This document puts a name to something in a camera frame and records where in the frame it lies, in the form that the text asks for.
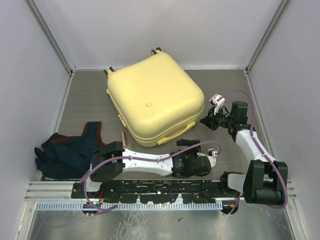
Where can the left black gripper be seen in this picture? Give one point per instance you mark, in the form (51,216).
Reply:
(184,142)

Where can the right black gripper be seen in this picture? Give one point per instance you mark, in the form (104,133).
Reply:
(208,120)

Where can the yellow hard-shell suitcase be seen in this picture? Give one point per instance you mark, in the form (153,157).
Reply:
(156,100)

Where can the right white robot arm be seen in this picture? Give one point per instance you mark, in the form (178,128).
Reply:
(265,182)

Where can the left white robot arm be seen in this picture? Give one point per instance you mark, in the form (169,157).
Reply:
(111,160)

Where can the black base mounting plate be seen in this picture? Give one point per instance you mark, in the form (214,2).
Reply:
(162,191)

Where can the brown lipstick tube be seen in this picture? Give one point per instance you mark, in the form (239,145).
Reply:
(123,137)

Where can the dark navy maroon garment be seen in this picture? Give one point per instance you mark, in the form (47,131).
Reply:
(69,157)

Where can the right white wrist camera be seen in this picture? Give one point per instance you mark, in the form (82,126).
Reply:
(217,101)

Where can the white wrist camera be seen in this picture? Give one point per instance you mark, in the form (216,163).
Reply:
(211,155)
(217,101)

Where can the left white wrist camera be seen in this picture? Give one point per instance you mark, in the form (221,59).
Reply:
(211,155)

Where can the aluminium rail frame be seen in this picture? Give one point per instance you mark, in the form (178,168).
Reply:
(58,190)

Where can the grey slotted cable duct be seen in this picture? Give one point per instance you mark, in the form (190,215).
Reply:
(78,205)

